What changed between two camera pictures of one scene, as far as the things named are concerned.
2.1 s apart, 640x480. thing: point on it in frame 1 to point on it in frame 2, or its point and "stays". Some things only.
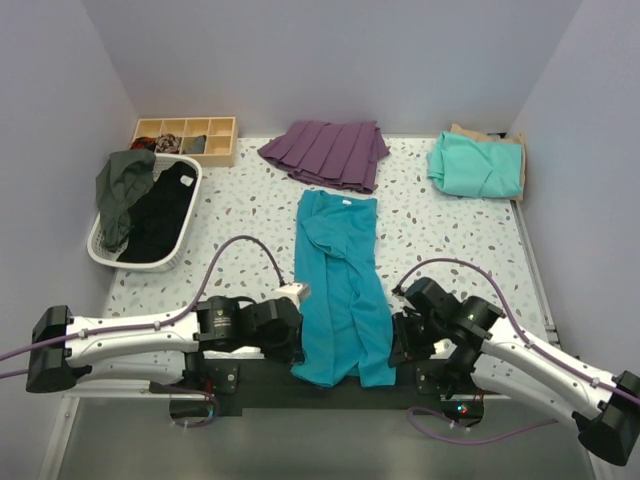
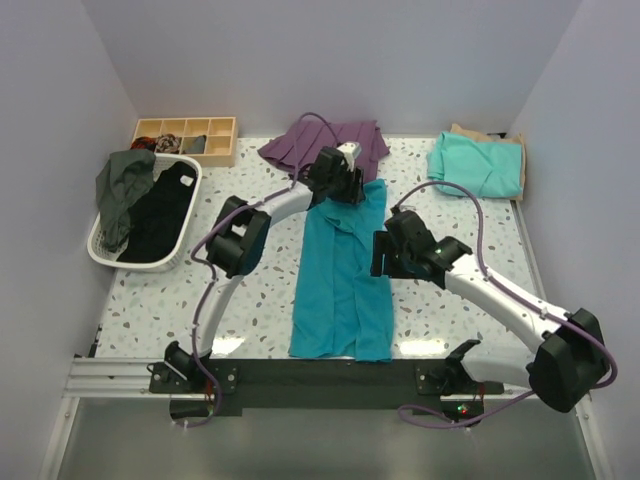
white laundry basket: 99,253 stays
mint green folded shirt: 465,168 stays
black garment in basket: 155,222 stays
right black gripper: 400,351 to 381,243
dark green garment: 120,180 stays
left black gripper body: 281,347 to 338,186
